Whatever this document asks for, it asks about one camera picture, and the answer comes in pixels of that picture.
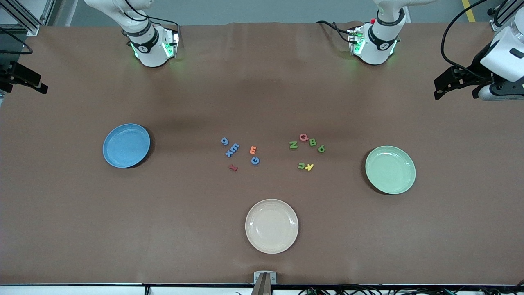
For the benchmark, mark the green lowercase letter b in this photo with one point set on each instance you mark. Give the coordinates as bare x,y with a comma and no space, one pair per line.
321,148

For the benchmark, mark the green capital letter B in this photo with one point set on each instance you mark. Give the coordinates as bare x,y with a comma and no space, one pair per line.
312,142

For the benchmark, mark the green letter N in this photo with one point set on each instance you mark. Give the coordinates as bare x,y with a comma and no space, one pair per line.
293,144

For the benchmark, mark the blue capital letter G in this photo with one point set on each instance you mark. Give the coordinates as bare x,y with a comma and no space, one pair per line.
255,160

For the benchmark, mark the blue letter m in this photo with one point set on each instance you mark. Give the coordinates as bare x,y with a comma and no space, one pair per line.
234,147

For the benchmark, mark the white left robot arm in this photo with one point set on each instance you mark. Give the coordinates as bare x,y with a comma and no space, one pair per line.
374,45

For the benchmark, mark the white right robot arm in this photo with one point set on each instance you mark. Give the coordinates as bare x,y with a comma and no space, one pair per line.
151,49

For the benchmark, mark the green plate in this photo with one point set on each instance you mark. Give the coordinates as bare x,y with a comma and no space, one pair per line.
390,169

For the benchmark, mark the blue plate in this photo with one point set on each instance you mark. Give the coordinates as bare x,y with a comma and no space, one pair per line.
126,145

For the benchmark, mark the pink letter Q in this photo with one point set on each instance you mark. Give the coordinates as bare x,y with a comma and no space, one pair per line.
303,137

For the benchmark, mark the brown table cover sheet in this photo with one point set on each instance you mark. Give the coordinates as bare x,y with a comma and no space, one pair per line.
262,82

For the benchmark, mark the beige plate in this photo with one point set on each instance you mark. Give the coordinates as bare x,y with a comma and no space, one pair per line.
271,226

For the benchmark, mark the red letter I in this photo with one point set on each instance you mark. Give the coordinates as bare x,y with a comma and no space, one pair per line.
233,167

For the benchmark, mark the aluminium frame profile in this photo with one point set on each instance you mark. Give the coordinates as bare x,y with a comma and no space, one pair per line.
496,25
30,28

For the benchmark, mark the white table edge rail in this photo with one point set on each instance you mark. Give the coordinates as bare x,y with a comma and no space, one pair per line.
82,291

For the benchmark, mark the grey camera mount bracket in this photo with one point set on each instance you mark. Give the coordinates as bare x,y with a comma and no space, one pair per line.
265,278

